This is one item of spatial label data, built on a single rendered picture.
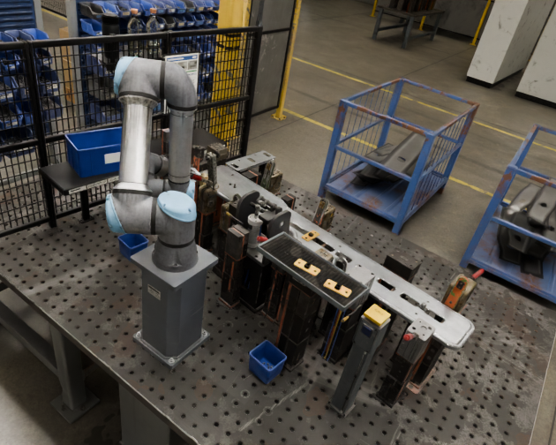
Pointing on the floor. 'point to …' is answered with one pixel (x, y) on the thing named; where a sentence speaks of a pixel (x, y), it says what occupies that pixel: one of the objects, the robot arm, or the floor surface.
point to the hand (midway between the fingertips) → (193, 176)
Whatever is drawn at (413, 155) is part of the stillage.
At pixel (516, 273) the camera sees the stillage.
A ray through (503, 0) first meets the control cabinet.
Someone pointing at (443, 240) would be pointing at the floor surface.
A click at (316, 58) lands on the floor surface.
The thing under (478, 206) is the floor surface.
